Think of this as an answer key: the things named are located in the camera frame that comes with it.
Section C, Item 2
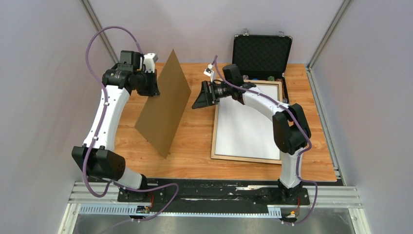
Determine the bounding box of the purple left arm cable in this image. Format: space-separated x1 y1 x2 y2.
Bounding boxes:
82 26 180 223

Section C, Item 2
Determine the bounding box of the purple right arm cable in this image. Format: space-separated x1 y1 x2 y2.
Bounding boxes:
211 55 319 226

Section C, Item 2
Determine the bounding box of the brown backing board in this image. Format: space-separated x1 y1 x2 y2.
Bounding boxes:
134 50 191 158

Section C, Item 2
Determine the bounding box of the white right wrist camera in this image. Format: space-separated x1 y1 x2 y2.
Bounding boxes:
204 63 216 82

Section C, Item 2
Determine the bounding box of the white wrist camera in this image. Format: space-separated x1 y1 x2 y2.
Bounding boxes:
143 53 158 73
204 63 216 82

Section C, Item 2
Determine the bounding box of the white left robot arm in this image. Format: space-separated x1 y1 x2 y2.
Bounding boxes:
72 50 160 201

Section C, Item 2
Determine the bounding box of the black poker chip case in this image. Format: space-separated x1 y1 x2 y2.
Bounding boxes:
232 32 293 103

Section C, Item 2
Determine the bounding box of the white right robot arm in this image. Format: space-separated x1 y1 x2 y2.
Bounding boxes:
192 63 312 204

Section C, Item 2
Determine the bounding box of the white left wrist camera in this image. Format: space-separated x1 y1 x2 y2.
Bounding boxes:
143 53 158 73

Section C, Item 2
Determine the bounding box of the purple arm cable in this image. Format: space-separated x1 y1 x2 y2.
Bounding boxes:
82 26 180 223
211 55 319 226

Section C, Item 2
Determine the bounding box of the wooden picture frame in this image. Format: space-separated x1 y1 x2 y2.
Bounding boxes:
210 80 284 165

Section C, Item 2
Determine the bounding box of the aluminium front rail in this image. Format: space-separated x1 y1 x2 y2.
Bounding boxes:
58 178 371 234

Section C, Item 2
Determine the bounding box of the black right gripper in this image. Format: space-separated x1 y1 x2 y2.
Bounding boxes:
192 80 233 109

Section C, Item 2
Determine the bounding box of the autumn leaves photo print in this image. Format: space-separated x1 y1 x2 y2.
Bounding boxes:
214 83 282 161

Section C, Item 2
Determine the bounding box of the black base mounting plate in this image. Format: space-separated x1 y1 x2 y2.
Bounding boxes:
117 178 310 214

